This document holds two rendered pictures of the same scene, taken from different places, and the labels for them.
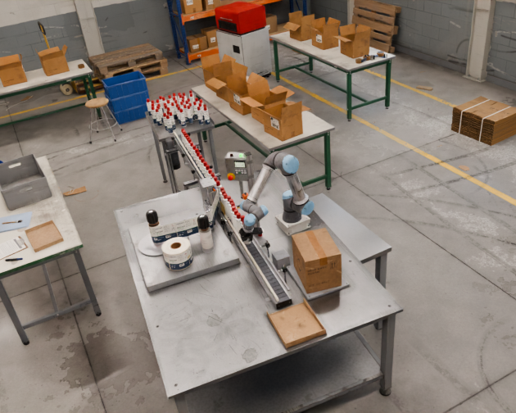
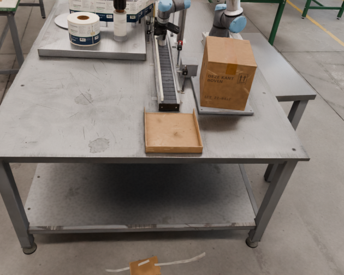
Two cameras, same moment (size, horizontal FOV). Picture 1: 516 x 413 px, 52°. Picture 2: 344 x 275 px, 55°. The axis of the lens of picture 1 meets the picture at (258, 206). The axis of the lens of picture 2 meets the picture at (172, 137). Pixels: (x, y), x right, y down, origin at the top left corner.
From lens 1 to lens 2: 180 cm
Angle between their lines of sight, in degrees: 10
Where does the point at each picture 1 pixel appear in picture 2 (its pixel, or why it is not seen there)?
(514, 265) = not seen: outside the picture
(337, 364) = (211, 197)
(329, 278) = (232, 95)
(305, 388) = (166, 209)
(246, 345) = (102, 133)
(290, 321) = (166, 126)
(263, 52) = not seen: outside the picture
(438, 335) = (326, 208)
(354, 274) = (263, 106)
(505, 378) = not seen: outside the picture
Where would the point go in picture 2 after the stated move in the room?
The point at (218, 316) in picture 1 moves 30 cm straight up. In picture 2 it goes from (90, 97) to (86, 45)
